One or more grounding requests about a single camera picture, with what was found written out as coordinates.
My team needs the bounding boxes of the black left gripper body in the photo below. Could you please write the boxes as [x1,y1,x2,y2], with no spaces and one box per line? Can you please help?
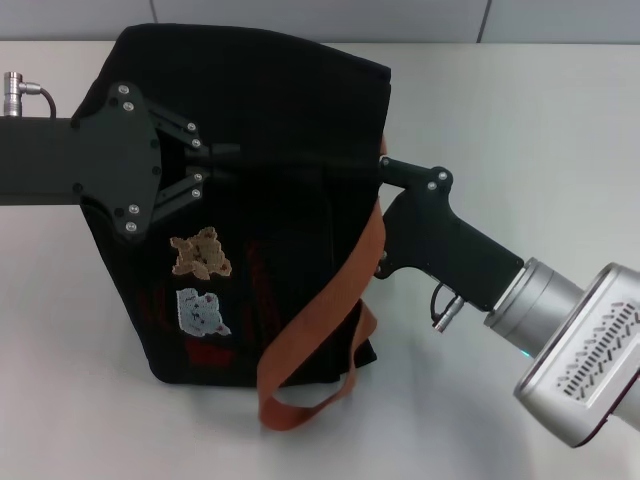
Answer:
[0,80,164,245]

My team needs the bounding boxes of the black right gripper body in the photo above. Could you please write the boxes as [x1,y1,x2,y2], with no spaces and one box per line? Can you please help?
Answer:
[371,164,526,314]

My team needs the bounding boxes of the black food bag brown handles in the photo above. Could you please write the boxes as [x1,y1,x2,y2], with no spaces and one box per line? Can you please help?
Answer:
[73,22,394,434]

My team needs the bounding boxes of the right gripper cable with connector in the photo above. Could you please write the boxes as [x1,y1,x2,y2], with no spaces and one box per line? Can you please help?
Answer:
[430,281,467,332]

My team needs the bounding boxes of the gripper cable with connector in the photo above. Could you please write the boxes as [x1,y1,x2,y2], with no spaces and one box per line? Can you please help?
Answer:
[430,281,467,332]
[2,71,57,120]

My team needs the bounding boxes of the left gripper cable with connector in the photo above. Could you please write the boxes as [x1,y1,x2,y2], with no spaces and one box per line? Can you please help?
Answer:
[2,71,57,120]

